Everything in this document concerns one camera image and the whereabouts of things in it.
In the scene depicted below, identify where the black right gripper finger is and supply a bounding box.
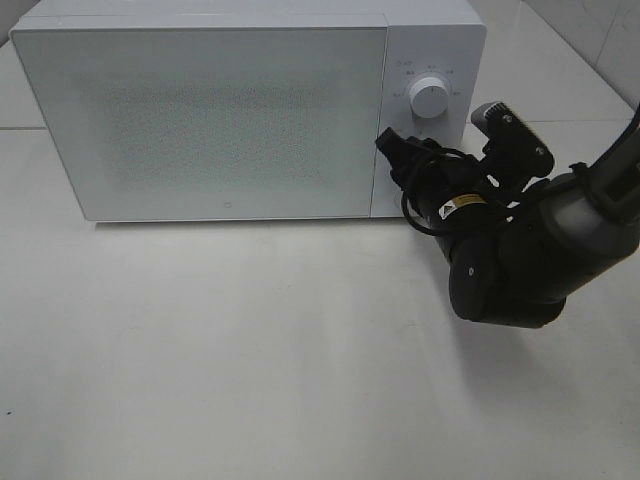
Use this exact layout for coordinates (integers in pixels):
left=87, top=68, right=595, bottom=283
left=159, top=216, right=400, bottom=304
left=375, top=127, right=403, bottom=155

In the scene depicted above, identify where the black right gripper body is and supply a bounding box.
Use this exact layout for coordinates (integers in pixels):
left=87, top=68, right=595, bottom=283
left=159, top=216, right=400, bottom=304
left=387, top=135, right=487, bottom=210

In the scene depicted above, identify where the round white door button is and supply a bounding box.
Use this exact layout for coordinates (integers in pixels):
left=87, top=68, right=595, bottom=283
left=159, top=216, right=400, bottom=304
left=394, top=188, right=403, bottom=214

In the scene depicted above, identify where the white microwave door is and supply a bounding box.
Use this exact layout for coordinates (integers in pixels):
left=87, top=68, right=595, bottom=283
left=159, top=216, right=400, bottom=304
left=14, top=28, right=386, bottom=222

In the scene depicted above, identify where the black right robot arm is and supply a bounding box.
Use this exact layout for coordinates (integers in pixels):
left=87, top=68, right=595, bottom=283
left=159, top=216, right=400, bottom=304
left=376, top=102, right=639, bottom=328

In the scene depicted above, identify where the upper white power knob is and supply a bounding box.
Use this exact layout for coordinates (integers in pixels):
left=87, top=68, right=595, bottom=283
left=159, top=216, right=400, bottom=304
left=408, top=73, right=450, bottom=119

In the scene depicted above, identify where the white microwave oven body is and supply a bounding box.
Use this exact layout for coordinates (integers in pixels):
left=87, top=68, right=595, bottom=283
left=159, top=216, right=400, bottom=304
left=10, top=1, right=486, bottom=222

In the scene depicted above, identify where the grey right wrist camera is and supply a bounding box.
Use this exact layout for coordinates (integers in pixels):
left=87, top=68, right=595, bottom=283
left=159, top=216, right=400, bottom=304
left=471, top=101, right=554, bottom=178

